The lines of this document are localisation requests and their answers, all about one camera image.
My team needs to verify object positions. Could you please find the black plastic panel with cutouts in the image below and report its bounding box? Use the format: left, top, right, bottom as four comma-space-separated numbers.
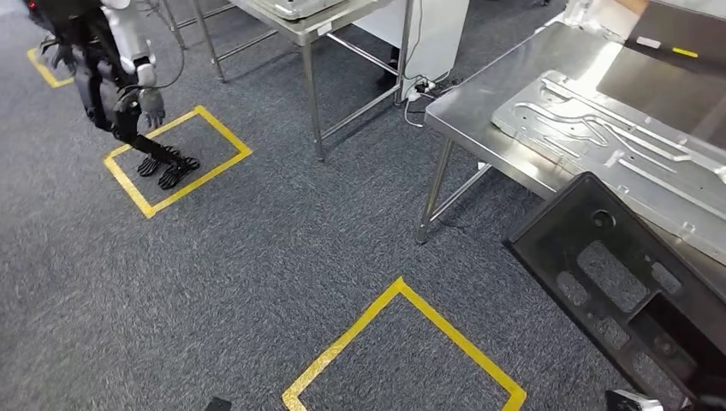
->
503, 171, 726, 411

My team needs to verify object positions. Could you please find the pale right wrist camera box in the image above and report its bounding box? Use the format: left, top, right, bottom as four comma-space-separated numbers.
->
604, 388, 666, 411

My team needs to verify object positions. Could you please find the yellow floor tape marking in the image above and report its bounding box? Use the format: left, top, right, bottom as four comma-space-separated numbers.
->
282, 276, 527, 411
104, 104, 253, 220
27, 48, 76, 90

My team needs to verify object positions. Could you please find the stainless steel workbench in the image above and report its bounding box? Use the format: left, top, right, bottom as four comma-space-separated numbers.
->
415, 11, 726, 296

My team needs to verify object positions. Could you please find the dark grey laptop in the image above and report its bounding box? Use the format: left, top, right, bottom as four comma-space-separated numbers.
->
623, 0, 726, 78

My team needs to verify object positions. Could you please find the white cabinet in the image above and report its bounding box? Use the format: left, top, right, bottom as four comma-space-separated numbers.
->
352, 0, 471, 104

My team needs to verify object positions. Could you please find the white power strip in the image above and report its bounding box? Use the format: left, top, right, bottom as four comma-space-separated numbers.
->
405, 79, 437, 104

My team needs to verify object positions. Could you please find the black and white humanoid robot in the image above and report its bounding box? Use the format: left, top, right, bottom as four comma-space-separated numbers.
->
25, 0, 200, 191

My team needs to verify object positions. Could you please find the stainless steel table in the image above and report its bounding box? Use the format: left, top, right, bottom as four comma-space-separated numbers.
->
160, 0, 415, 163

